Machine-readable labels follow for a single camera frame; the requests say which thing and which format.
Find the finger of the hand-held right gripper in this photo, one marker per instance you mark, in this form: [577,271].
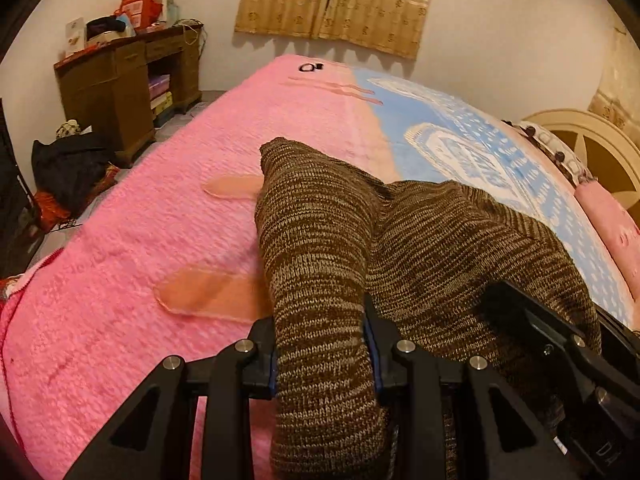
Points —
[530,315]
[620,325]

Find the black bag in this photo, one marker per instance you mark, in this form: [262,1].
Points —
[70,170]

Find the tan patterned window curtain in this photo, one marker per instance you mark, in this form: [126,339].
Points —
[300,0]

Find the brown knitted sweater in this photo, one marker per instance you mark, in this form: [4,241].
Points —
[310,240]

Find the stack of books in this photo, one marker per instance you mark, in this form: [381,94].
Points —
[160,95]

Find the pink pillow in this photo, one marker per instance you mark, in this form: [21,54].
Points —
[610,225]

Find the red and white packet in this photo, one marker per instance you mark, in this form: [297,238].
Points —
[137,7]

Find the red cloth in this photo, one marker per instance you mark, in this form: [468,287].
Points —
[50,210]

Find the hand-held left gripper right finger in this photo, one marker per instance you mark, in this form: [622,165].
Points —
[386,375]

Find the dark cloth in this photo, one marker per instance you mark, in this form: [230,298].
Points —
[107,25]

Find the white card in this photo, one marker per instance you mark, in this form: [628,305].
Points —
[75,37]

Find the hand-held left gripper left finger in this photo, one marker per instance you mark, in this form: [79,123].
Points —
[265,360]

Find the white dotted pillow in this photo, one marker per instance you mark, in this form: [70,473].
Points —
[560,155]

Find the cream wooden headboard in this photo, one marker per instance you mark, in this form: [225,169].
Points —
[565,120]

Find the pink and blue printed blanket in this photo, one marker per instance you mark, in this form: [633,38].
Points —
[125,220]

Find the brown wooden desk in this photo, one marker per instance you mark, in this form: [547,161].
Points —
[100,95]

